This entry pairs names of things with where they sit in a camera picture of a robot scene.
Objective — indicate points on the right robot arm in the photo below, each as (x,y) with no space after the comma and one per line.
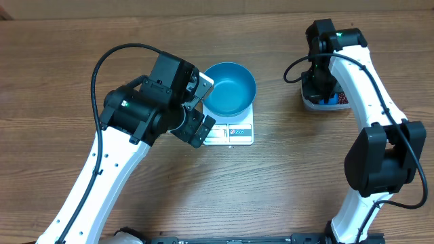
(383,158)

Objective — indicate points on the teal bowl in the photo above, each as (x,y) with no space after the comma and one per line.
(234,89)

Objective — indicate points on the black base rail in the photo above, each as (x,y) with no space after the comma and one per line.
(297,238)

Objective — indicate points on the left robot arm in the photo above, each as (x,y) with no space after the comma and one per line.
(134,116)

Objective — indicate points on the white digital kitchen scale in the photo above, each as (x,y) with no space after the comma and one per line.
(231,131)

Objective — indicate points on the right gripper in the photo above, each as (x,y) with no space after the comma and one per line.
(310,93)

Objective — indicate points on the red beans in container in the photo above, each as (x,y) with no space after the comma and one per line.
(342,99)

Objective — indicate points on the clear plastic container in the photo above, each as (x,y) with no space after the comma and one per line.
(313,106)

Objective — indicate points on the blue plastic scoop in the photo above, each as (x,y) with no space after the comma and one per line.
(331,101)

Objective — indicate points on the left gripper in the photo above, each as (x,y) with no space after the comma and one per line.
(194,119)

